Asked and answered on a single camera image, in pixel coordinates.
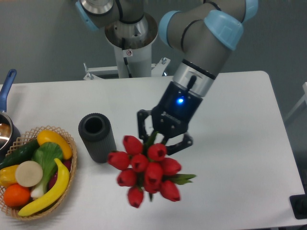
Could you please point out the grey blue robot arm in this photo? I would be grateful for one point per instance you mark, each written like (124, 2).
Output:
(206, 35)

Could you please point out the green bok choy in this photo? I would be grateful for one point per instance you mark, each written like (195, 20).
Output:
(45, 156)

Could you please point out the yellow banana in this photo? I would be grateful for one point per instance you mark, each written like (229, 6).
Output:
(52, 195)

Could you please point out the blue handled saucepan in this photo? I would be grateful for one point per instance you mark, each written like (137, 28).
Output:
(8, 131)

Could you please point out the dark red vegetable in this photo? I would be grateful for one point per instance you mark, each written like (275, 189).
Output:
(53, 179)

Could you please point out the green cucumber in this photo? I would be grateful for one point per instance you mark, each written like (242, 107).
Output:
(23, 153)

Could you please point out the black device at edge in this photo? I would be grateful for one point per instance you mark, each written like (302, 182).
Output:
(299, 206)

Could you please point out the dark grey ribbed vase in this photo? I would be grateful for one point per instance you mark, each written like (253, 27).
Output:
(96, 133)

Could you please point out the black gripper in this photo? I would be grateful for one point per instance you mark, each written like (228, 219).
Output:
(171, 117)

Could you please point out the beige round disc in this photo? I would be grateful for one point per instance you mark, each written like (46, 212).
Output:
(28, 173)

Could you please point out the white frame at right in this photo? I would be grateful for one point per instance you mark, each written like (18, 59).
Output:
(298, 108)

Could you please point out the woven wicker basket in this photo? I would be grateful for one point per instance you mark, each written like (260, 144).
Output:
(25, 138)

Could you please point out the yellow bell pepper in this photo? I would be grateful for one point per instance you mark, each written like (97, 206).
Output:
(7, 176)

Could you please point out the red tulip bouquet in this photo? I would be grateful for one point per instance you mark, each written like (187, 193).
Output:
(145, 168)

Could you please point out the orange fruit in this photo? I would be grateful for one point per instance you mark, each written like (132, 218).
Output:
(16, 195)

